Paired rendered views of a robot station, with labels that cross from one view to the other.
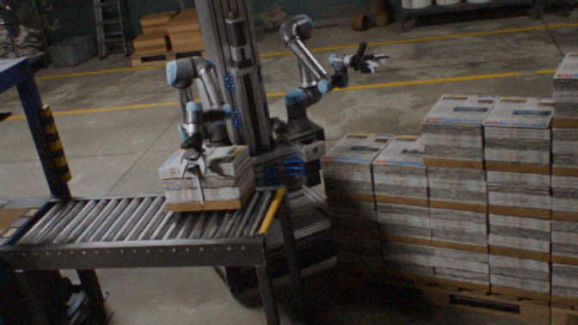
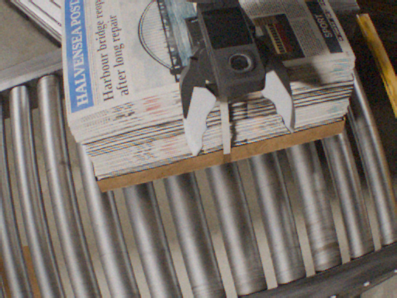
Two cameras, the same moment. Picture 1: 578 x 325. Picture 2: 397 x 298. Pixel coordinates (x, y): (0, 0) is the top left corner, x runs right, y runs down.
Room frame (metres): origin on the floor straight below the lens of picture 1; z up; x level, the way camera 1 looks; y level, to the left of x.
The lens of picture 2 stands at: (2.68, 0.57, 1.72)
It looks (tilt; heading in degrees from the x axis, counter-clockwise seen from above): 70 degrees down; 338
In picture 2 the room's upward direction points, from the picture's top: 7 degrees counter-clockwise
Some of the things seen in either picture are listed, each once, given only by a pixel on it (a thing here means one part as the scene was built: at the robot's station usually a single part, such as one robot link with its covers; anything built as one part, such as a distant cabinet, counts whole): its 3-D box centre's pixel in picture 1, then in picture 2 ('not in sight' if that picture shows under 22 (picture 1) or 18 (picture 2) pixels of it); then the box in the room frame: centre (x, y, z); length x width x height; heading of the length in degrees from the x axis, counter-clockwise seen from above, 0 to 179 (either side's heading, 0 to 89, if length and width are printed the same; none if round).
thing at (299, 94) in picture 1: (296, 101); not in sight; (3.85, -0.12, 0.98); 0.13 x 0.12 x 0.14; 136
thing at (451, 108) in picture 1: (461, 107); not in sight; (3.10, -0.89, 1.06); 0.37 x 0.29 x 0.01; 148
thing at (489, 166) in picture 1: (524, 150); not in sight; (2.94, -1.13, 0.86); 0.38 x 0.29 x 0.04; 149
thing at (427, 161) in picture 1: (462, 147); not in sight; (3.10, -0.88, 0.86); 0.38 x 0.29 x 0.04; 148
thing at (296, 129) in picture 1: (298, 120); not in sight; (3.85, -0.11, 0.87); 0.15 x 0.15 x 0.10
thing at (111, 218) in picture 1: (108, 223); not in sight; (3.10, 0.93, 0.77); 0.47 x 0.05 x 0.05; 165
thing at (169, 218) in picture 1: (169, 220); (98, 191); (3.01, 0.61, 0.77); 0.47 x 0.05 x 0.05; 165
